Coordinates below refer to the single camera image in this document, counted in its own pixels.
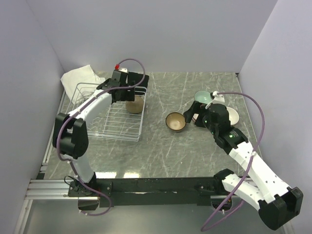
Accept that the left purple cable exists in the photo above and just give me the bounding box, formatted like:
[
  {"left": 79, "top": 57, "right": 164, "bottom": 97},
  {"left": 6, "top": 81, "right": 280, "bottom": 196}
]
[{"left": 56, "top": 58, "right": 146, "bottom": 217}]

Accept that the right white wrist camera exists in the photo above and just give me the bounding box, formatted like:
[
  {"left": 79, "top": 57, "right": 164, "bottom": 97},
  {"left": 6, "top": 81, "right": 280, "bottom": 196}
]
[{"left": 205, "top": 91, "right": 225, "bottom": 109}]

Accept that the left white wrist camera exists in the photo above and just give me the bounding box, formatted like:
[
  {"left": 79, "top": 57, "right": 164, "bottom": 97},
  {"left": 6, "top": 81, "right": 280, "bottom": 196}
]
[{"left": 115, "top": 64, "right": 128, "bottom": 73}]

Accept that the white folded cloth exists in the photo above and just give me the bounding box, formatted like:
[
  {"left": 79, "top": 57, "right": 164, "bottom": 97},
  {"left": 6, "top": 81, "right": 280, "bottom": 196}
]
[{"left": 60, "top": 64, "right": 105, "bottom": 104}]

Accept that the tan ceramic bowl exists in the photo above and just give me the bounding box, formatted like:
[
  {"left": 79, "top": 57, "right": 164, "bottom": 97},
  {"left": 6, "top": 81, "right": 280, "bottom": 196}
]
[{"left": 125, "top": 95, "right": 144, "bottom": 114}]

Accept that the dark red bowl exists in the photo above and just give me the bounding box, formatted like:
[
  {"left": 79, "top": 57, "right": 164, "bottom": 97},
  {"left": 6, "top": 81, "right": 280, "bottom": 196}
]
[{"left": 192, "top": 114, "right": 198, "bottom": 122}]

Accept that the white wire dish rack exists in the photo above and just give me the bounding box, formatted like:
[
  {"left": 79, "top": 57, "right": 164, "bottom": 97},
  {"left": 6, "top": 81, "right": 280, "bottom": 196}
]
[{"left": 60, "top": 83, "right": 147, "bottom": 141}]

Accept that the light blue bowl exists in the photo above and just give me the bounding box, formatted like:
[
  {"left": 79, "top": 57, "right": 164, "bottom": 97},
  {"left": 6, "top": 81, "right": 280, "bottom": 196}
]
[{"left": 194, "top": 90, "right": 212, "bottom": 104}]

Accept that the black folded cloth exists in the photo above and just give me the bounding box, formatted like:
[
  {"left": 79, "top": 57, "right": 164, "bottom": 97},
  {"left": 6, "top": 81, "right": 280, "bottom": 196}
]
[{"left": 128, "top": 72, "right": 149, "bottom": 94}]

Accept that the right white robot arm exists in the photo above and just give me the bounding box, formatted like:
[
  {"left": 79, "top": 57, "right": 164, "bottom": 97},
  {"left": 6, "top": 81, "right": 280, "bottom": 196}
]
[{"left": 183, "top": 101, "right": 303, "bottom": 231}]

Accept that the dark brown patterned bowl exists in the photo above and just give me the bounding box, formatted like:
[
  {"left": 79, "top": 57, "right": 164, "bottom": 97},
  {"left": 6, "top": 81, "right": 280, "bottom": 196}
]
[{"left": 165, "top": 112, "right": 186, "bottom": 132}]

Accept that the orange bowl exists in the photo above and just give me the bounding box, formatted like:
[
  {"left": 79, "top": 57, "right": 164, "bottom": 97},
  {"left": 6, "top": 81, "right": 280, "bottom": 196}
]
[{"left": 227, "top": 107, "right": 239, "bottom": 125}]

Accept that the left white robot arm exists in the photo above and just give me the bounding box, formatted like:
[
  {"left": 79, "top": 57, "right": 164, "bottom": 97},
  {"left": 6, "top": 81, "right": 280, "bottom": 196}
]
[{"left": 53, "top": 69, "right": 145, "bottom": 196}]

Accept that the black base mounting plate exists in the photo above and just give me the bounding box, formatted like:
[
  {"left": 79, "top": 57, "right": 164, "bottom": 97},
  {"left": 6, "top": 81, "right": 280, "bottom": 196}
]
[{"left": 68, "top": 177, "right": 228, "bottom": 210}]

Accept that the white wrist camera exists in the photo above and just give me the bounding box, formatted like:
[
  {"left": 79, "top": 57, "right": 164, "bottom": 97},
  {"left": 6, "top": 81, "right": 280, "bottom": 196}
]
[
  {"left": 205, "top": 91, "right": 225, "bottom": 109},
  {"left": 115, "top": 64, "right": 128, "bottom": 73}
]

